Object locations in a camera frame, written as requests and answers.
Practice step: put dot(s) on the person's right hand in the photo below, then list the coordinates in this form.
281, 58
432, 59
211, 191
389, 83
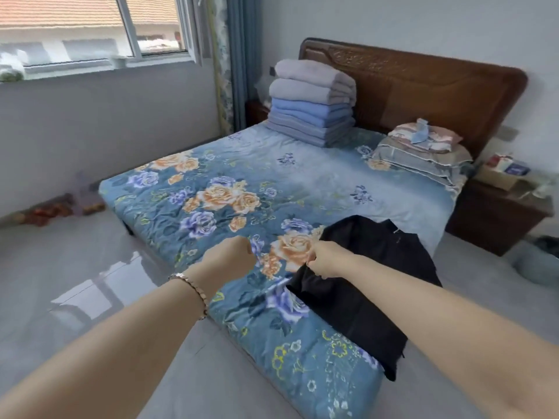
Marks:
332, 259

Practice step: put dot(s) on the person's left hand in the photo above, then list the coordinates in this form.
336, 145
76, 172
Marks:
231, 259

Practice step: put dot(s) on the black jacket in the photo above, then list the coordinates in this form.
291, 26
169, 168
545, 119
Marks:
371, 266

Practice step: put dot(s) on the person's right forearm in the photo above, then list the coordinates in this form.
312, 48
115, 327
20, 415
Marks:
458, 340

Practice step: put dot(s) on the person's left forearm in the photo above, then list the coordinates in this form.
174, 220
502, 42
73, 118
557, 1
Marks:
100, 357

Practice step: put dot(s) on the blue floral bed quilt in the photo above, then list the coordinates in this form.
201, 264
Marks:
262, 170

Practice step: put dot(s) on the pale blue folded blanket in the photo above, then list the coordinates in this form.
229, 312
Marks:
305, 133

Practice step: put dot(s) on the grey checked pillow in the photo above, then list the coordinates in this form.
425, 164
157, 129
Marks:
419, 163

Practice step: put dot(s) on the dark wooden nightstand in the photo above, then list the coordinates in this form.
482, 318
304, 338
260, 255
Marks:
257, 115
493, 218

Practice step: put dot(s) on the striped pillow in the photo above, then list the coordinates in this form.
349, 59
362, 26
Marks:
441, 137

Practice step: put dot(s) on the brown cardboard box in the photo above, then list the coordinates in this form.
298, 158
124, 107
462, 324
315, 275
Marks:
495, 178

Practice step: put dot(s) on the red bottle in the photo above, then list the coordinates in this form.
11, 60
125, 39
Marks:
494, 162

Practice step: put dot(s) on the orange slippers on floor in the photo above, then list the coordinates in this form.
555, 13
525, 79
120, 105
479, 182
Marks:
48, 211

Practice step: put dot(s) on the brown wooden headboard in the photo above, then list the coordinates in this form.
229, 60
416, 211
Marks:
436, 91

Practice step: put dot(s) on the blue floral curtain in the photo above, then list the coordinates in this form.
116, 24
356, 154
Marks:
236, 61

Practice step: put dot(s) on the white bottle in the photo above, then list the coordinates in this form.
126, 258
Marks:
506, 162

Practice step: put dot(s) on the grey plastic holder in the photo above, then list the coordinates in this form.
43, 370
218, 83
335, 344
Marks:
537, 261

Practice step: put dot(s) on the small blue box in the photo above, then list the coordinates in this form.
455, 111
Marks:
517, 170

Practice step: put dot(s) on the small white cup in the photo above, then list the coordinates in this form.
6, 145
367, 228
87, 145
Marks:
119, 62

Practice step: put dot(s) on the white framed window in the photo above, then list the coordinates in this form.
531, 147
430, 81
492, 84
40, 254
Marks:
87, 65

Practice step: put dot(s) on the white green bundle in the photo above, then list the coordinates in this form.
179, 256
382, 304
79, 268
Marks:
11, 71

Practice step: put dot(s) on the white wall socket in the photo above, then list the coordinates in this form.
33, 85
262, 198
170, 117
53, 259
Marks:
509, 133

